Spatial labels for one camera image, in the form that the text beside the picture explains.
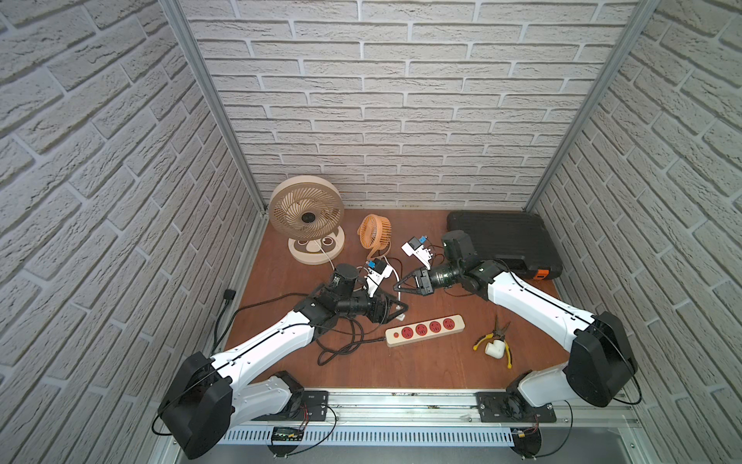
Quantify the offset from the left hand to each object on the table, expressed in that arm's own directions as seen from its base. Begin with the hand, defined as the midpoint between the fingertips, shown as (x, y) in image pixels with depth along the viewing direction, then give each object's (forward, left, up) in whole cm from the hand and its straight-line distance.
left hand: (395, 294), depth 75 cm
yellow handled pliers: (-5, -32, -16) cm, 37 cm away
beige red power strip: (-4, -7, -16) cm, 18 cm away
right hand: (0, -1, +3) cm, 3 cm away
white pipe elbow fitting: (-10, -30, -15) cm, 35 cm away
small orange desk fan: (+27, +5, -7) cm, 29 cm away
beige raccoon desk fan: (+25, +26, +6) cm, 37 cm away
